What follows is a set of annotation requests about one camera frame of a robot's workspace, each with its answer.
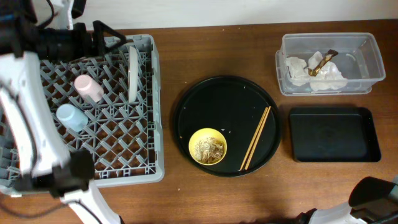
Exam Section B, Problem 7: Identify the grey round plate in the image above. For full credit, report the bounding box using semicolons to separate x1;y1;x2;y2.
128;46;139;104

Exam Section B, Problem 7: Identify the pink plastic cup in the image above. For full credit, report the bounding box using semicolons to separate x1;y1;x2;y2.
73;75;104;103

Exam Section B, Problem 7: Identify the wooden chopstick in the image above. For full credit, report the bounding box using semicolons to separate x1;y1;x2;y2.
244;106;272;171
238;106;270;172

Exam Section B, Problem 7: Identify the gold foil wrapper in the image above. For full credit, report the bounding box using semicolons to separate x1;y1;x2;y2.
308;49;338;77

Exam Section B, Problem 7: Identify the white paper napkin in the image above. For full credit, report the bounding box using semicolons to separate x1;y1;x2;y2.
285;51;347;91

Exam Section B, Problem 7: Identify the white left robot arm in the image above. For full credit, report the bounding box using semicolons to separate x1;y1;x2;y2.
1;1;122;223

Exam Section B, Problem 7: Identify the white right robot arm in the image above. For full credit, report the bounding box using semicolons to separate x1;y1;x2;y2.
293;177;397;224

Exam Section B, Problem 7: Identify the grey plastic dishwasher rack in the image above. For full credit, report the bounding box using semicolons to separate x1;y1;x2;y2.
1;35;164;197

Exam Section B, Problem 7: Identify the light blue plastic cup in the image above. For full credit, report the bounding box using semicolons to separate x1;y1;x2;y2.
56;104;88;132

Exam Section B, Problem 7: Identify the yellow bowl with food scraps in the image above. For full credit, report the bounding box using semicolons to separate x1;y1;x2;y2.
188;128;228;166

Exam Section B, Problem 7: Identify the round black tray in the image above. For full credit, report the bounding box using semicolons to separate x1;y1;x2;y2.
172;76;282;177

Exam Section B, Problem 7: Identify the black rectangular tray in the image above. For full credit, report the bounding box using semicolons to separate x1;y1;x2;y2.
289;107;381;162

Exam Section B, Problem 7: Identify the clear plastic bin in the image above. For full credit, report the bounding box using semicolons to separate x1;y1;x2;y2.
275;32;386;96

